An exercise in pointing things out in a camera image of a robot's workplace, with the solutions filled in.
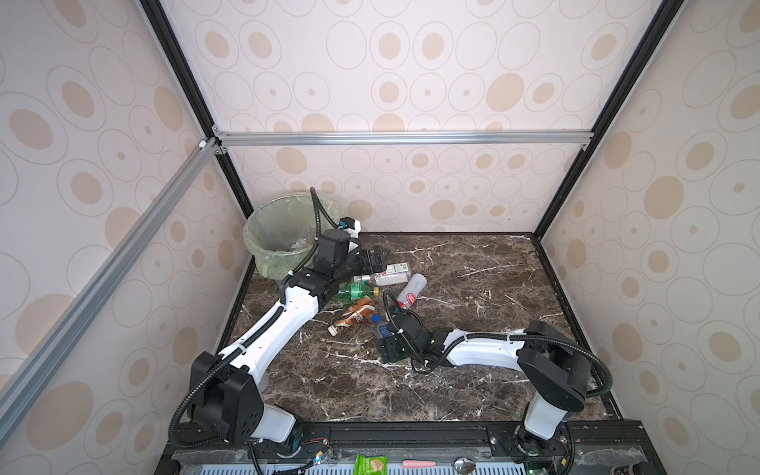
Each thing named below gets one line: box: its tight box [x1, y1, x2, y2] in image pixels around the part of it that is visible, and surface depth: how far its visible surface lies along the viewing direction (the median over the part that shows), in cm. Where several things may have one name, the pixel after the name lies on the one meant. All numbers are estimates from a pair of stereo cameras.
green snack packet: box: [354, 454, 388, 475], surface depth 70 cm
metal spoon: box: [453, 456, 476, 475], surface depth 73 cm
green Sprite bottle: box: [338, 283, 381, 301], surface depth 99 cm
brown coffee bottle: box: [327, 296, 377, 337], surface depth 94 cm
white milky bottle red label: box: [396, 273, 428, 310], surface depth 101 cm
